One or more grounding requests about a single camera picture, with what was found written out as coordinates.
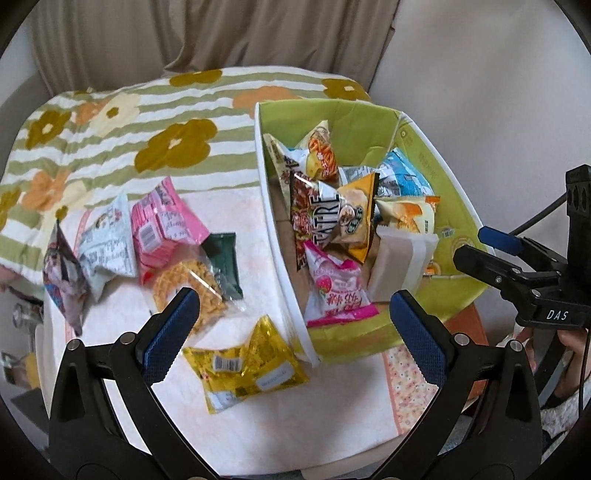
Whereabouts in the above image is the dark green snack packet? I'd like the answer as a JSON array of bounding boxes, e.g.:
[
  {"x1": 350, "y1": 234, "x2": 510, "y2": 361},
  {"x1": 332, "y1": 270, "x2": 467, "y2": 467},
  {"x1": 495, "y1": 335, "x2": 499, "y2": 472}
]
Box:
[{"x1": 203, "y1": 232, "x2": 245, "y2": 301}]

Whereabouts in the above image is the person's right hand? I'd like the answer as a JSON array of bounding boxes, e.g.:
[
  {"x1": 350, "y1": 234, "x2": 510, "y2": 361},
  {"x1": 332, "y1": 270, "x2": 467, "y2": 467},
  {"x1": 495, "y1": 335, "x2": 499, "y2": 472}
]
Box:
[{"x1": 512, "y1": 325, "x2": 591, "y2": 386}]

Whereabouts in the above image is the white beige snack packet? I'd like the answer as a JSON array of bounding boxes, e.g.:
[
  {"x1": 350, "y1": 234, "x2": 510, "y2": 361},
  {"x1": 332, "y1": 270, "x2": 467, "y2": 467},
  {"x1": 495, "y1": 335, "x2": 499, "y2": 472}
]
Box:
[{"x1": 367, "y1": 224, "x2": 439, "y2": 303}]

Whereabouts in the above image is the yellow triangular snack packet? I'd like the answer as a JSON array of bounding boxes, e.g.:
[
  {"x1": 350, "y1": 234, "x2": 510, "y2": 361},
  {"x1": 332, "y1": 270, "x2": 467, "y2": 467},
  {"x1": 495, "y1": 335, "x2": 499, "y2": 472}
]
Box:
[{"x1": 330, "y1": 172, "x2": 380, "y2": 265}]

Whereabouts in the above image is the light blue snack packet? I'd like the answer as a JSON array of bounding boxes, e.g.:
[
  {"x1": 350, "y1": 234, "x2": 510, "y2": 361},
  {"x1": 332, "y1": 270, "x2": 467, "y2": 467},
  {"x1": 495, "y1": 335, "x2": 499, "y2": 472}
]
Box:
[{"x1": 342, "y1": 148, "x2": 435, "y2": 199}]

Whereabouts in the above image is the beige curtain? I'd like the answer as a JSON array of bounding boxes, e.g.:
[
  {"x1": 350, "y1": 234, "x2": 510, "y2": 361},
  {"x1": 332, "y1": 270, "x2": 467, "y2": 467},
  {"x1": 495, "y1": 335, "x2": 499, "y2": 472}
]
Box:
[{"x1": 28, "y1": 0, "x2": 402, "y2": 93}]

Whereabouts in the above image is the cream brown snack packet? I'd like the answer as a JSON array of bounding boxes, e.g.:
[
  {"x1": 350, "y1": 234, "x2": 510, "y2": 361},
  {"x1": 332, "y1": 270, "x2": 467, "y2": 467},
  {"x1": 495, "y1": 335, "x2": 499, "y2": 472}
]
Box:
[{"x1": 263, "y1": 134, "x2": 305, "y2": 199}]

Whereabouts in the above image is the red black snack packet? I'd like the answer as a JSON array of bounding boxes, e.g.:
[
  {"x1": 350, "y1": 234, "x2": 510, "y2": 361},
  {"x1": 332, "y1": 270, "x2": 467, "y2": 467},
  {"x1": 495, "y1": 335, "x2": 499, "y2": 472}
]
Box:
[{"x1": 288, "y1": 171, "x2": 345, "y2": 273}]

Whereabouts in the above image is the clear packet of yellow snacks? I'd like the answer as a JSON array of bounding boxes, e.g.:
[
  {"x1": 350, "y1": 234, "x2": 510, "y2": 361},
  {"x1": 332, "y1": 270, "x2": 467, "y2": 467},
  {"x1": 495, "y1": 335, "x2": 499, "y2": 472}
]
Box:
[{"x1": 152, "y1": 251, "x2": 229, "y2": 335}]

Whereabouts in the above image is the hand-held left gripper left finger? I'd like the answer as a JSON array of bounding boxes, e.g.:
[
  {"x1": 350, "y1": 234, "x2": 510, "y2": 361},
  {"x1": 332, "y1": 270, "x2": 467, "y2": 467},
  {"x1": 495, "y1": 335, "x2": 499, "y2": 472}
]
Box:
[{"x1": 50, "y1": 287, "x2": 200, "y2": 444}]

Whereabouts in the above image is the white orange floral cloth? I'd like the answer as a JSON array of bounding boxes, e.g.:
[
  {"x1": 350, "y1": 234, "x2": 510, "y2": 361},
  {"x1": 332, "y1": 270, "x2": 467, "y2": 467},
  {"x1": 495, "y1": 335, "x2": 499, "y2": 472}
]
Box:
[{"x1": 41, "y1": 187, "x2": 490, "y2": 468}]

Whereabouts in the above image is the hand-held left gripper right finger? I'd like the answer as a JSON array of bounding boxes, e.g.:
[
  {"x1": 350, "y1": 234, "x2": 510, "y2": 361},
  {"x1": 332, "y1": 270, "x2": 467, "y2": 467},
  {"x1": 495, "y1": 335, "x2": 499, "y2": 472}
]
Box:
[{"x1": 390, "y1": 290, "x2": 542, "y2": 444}]

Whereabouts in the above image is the green fabric storage bin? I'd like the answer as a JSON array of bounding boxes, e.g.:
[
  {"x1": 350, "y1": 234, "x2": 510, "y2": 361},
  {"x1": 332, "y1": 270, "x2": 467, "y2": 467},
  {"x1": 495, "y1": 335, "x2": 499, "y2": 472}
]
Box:
[{"x1": 254, "y1": 97, "x2": 492, "y2": 367}]

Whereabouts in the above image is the pink strawberry snack packet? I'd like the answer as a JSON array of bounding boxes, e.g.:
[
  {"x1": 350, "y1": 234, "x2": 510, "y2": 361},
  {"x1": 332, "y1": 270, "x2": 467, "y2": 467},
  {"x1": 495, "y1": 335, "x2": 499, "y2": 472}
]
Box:
[{"x1": 302, "y1": 240, "x2": 380, "y2": 328}]

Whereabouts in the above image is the orange sticks snack packet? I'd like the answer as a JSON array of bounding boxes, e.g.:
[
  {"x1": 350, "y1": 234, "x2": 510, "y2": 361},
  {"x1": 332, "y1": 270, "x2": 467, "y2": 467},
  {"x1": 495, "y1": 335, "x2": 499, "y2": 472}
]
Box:
[{"x1": 295, "y1": 120, "x2": 340, "y2": 182}]

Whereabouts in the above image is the white patterned garment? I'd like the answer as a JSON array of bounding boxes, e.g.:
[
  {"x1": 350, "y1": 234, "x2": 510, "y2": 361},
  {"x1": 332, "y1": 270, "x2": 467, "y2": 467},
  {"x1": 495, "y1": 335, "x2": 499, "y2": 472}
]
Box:
[{"x1": 540, "y1": 383, "x2": 591, "y2": 457}]

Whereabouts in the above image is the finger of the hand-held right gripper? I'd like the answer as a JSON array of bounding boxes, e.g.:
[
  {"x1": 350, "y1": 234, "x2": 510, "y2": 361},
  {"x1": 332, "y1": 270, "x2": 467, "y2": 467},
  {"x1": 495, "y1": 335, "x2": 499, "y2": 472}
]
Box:
[
  {"x1": 478, "y1": 226, "x2": 562, "y2": 278},
  {"x1": 452, "y1": 244, "x2": 537, "y2": 302}
]

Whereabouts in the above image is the yellow orange snack packet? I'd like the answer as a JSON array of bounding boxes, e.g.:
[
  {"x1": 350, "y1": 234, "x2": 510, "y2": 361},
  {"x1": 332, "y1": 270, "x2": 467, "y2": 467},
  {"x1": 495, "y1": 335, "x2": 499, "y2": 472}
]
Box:
[{"x1": 374, "y1": 195, "x2": 440, "y2": 236}]

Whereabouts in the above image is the green striped floral blanket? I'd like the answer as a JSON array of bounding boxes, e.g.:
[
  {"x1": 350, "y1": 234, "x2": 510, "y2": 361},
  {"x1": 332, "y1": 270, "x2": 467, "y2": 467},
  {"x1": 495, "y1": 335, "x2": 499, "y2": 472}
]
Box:
[{"x1": 0, "y1": 67, "x2": 375, "y2": 278}]

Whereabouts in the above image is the white grey snack packet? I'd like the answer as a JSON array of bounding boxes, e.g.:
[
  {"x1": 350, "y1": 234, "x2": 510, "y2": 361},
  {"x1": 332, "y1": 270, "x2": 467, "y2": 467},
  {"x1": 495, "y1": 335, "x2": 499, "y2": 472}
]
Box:
[{"x1": 76, "y1": 193, "x2": 139, "y2": 303}]

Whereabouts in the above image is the gold yellow snack packet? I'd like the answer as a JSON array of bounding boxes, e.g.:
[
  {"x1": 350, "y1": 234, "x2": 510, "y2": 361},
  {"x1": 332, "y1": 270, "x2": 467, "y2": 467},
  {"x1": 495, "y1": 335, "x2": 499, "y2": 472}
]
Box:
[{"x1": 182, "y1": 315, "x2": 310, "y2": 415}]

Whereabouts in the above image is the purple illustrated snack packet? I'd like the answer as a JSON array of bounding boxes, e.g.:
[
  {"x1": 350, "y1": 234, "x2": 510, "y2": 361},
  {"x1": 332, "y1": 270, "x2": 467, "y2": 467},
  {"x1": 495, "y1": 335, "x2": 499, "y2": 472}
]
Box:
[{"x1": 42, "y1": 219, "x2": 90, "y2": 335}]

